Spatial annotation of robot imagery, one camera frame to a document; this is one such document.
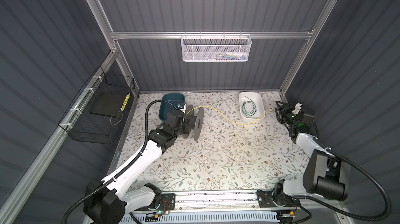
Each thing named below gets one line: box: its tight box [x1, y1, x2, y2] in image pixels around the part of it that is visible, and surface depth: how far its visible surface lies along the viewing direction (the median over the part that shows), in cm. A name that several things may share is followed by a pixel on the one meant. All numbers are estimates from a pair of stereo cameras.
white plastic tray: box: [238, 91, 266, 121], surface depth 111 cm
